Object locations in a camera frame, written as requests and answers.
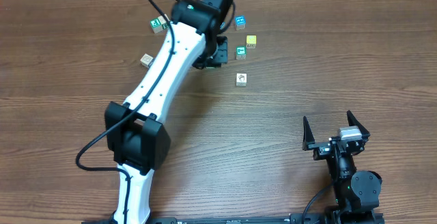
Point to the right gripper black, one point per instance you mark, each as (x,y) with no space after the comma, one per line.
(322,149)

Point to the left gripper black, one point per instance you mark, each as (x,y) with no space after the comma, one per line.
(221,55)

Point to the white block blue edge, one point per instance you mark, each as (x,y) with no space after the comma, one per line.
(147,60)

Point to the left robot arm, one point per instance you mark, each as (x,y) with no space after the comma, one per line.
(136,133)

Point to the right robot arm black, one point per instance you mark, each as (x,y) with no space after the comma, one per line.
(356,192)

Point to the green top block right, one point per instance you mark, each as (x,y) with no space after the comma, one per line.
(240,52)

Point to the white block monkey picture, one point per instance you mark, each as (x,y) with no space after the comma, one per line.
(241,79)

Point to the yellow top block right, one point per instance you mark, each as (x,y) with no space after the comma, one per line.
(251,41)

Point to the blue top block right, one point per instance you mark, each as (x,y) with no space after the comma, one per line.
(240,22)

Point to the white top block green side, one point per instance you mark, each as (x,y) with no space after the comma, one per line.
(164,21)

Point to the green top block far left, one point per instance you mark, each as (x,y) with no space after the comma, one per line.
(156,25)

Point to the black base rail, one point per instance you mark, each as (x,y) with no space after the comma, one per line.
(291,219)

